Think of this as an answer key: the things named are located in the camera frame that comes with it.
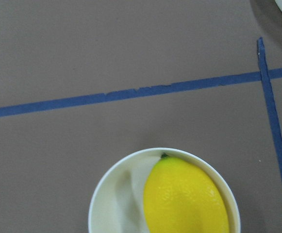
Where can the yellow lemon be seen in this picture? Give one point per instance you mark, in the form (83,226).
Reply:
(180,197)

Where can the white bowl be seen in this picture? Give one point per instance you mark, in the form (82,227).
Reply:
(117,202)

